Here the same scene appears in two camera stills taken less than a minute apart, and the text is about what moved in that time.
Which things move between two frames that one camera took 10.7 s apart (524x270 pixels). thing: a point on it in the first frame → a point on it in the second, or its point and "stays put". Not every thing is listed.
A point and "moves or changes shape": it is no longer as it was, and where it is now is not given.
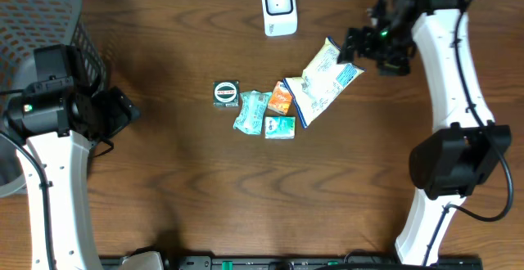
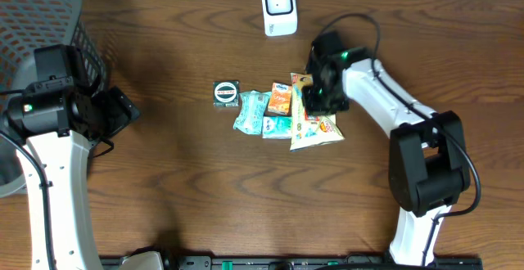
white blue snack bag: (322, 78) moves or changes shape
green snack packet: (250, 119) stays put
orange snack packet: (281, 98) stays put
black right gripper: (395, 61) → (311, 107)
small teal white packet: (280, 127) stays put
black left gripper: (120, 109) stays put
